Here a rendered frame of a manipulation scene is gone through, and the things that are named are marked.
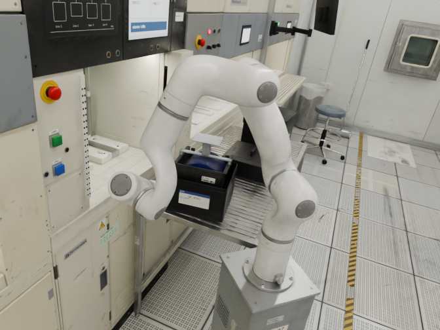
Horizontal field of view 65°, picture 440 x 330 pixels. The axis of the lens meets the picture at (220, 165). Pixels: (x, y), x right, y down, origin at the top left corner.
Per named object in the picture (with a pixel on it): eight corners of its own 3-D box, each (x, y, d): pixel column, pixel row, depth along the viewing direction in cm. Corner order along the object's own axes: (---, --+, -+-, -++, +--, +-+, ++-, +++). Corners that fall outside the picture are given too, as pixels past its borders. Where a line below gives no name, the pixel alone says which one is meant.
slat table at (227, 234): (233, 363, 175) (259, 245, 141) (133, 316, 192) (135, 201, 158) (286, 227, 286) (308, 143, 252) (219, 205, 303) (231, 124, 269)
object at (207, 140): (169, 204, 159) (173, 141, 145) (183, 184, 177) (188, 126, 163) (220, 216, 155) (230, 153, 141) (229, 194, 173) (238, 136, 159)
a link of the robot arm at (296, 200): (287, 221, 127) (301, 164, 116) (310, 256, 111) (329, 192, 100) (256, 222, 124) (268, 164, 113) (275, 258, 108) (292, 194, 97)
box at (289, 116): (278, 158, 222) (287, 121, 211) (238, 146, 232) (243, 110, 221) (290, 145, 246) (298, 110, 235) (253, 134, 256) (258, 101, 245)
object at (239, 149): (268, 186, 187) (272, 165, 181) (217, 172, 195) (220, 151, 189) (279, 166, 212) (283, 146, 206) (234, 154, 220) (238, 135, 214)
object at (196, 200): (162, 209, 156) (164, 176, 148) (181, 181, 180) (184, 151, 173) (222, 223, 152) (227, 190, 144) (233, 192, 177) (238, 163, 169)
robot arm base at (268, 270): (304, 285, 125) (316, 245, 116) (258, 297, 117) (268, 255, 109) (276, 251, 140) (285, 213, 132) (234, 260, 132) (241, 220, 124)
